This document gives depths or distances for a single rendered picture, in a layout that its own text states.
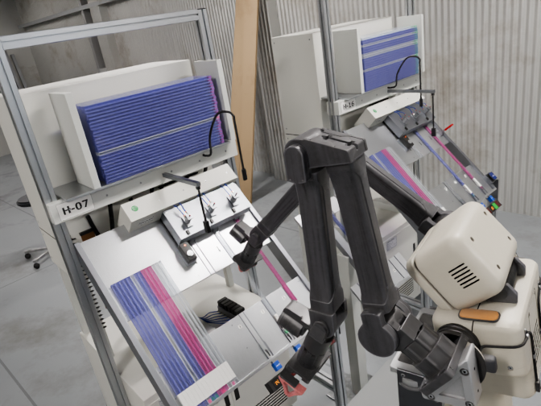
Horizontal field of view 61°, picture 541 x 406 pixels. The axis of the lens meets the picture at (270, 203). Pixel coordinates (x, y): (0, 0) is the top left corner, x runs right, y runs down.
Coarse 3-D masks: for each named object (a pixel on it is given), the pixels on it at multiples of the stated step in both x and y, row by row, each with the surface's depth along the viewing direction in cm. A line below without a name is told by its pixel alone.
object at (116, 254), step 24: (240, 216) 192; (96, 240) 164; (120, 240) 167; (144, 240) 170; (168, 240) 174; (216, 240) 181; (96, 264) 159; (120, 264) 162; (144, 264) 165; (168, 264) 168; (192, 264) 172; (216, 264) 175
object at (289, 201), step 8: (288, 192) 144; (296, 192) 142; (280, 200) 147; (288, 200) 145; (296, 200) 144; (272, 208) 152; (280, 208) 148; (288, 208) 147; (272, 216) 152; (280, 216) 150; (264, 224) 154; (272, 224) 153; (280, 224) 154; (256, 232) 157; (264, 232) 155; (272, 232) 156; (264, 240) 157
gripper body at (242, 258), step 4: (244, 248) 167; (240, 252) 171; (244, 252) 166; (236, 256) 170; (240, 256) 170; (244, 256) 167; (248, 256) 166; (252, 256) 166; (256, 256) 167; (260, 256) 173; (236, 260) 169; (240, 260) 169; (244, 260) 169; (248, 260) 168; (252, 260) 168; (256, 260) 171; (240, 264) 168; (244, 264) 169; (248, 264) 169; (252, 264) 170; (240, 268) 168; (244, 268) 168
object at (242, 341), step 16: (304, 288) 184; (256, 304) 172; (272, 304) 175; (304, 304) 180; (240, 320) 167; (256, 320) 169; (272, 320) 171; (224, 336) 161; (240, 336) 164; (256, 336) 166; (272, 336) 168; (224, 352) 158; (240, 352) 160; (256, 352) 162; (272, 352) 164; (240, 368) 157; (176, 400) 145
